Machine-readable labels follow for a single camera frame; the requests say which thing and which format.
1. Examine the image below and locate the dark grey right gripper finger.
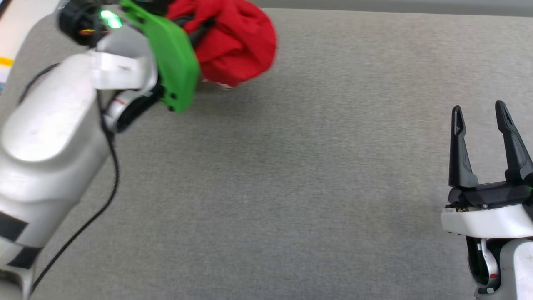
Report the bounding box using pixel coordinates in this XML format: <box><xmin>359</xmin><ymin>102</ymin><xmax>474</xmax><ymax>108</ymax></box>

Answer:
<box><xmin>495</xmin><ymin>101</ymin><xmax>533</xmax><ymax>183</ymax></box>
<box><xmin>448</xmin><ymin>105</ymin><xmax>480</xmax><ymax>189</ymax></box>

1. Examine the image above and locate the red garment with white sleeves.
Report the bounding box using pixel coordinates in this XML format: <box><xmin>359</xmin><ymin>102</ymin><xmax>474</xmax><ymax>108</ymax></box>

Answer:
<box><xmin>166</xmin><ymin>0</ymin><xmax>278</xmax><ymax>89</ymax></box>

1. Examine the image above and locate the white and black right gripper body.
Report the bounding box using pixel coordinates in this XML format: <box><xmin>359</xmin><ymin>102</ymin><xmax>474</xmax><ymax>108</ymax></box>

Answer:
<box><xmin>441</xmin><ymin>179</ymin><xmax>533</xmax><ymax>239</ymax></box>

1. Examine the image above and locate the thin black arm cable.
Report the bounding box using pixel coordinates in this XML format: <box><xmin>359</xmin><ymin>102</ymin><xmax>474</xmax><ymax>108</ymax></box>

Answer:
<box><xmin>17</xmin><ymin>62</ymin><xmax>121</xmax><ymax>293</ymax></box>

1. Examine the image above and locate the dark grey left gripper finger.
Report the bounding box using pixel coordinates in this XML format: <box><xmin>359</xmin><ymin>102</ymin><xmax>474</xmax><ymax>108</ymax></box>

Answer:
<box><xmin>182</xmin><ymin>16</ymin><xmax>218</xmax><ymax>45</ymax></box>

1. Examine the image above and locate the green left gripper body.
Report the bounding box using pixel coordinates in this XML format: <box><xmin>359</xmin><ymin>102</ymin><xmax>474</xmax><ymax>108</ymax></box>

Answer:
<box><xmin>120</xmin><ymin>0</ymin><xmax>201</xmax><ymax>114</ymax></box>

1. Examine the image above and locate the white appliance with yellow label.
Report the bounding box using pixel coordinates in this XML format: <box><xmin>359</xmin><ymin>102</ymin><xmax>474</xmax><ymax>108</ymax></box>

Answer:
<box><xmin>0</xmin><ymin>0</ymin><xmax>60</xmax><ymax>94</ymax></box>

